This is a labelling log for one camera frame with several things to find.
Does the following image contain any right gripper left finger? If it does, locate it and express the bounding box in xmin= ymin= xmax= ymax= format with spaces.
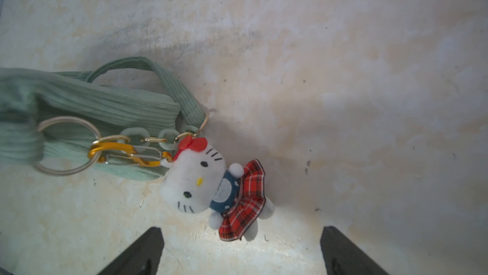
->
xmin=99 ymin=227 xmax=165 ymax=275

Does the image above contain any Hello Kitty plush keychain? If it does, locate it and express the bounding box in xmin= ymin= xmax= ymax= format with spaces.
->
xmin=88 ymin=135 xmax=275 ymax=242

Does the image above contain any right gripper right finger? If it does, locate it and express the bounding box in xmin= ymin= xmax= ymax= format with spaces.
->
xmin=320 ymin=226 xmax=388 ymax=275

